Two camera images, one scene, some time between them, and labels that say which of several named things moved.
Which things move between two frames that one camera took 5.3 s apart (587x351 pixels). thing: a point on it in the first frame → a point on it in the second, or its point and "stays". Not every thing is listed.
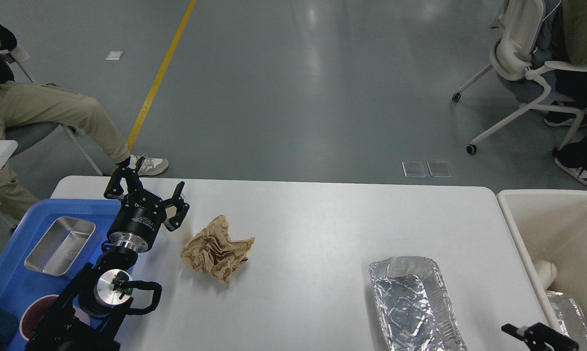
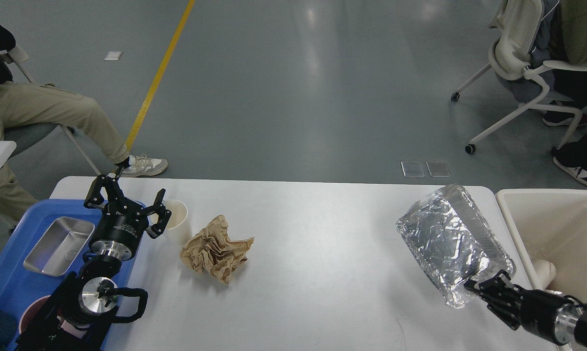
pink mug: x=34 y=315 stays
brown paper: x=211 y=251 stays
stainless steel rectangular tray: x=60 y=245 stays
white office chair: x=518 y=24 stays
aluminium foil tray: x=414 y=306 → x=450 y=240
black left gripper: x=141 y=217 → x=123 y=222
